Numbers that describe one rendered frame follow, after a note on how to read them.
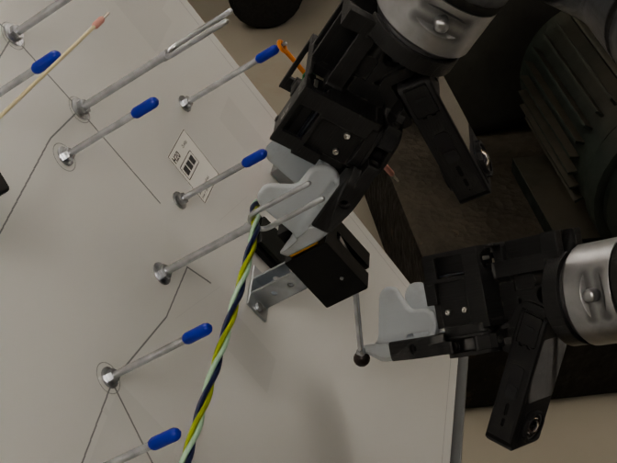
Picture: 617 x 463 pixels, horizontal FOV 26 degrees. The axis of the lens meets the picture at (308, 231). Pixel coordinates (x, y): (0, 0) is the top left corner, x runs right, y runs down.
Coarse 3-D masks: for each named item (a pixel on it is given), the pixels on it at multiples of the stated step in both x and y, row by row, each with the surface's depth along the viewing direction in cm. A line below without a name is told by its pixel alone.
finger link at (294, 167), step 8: (272, 144) 102; (280, 144) 102; (272, 152) 102; (280, 152) 102; (288, 152) 102; (272, 160) 103; (280, 160) 103; (288, 160) 102; (296, 160) 102; (304, 160) 102; (320, 160) 102; (280, 168) 103; (288, 168) 103; (296, 168) 103; (304, 168) 103; (336, 168) 101; (344, 168) 101; (288, 176) 104; (296, 176) 103
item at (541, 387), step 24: (528, 312) 99; (528, 336) 99; (552, 336) 99; (528, 360) 99; (552, 360) 101; (504, 384) 101; (528, 384) 99; (552, 384) 102; (504, 408) 101; (528, 408) 101; (504, 432) 101; (528, 432) 101
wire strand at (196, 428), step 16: (256, 224) 92; (256, 240) 91; (240, 272) 88; (240, 288) 86; (224, 320) 84; (224, 336) 82; (208, 384) 79; (208, 400) 78; (192, 432) 76; (192, 448) 75
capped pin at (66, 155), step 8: (144, 104) 90; (152, 104) 90; (136, 112) 90; (144, 112) 90; (120, 120) 91; (128, 120) 91; (112, 128) 91; (96, 136) 92; (104, 136) 92; (80, 144) 93; (88, 144) 92; (64, 152) 93; (72, 152) 93; (64, 160) 93; (72, 160) 93
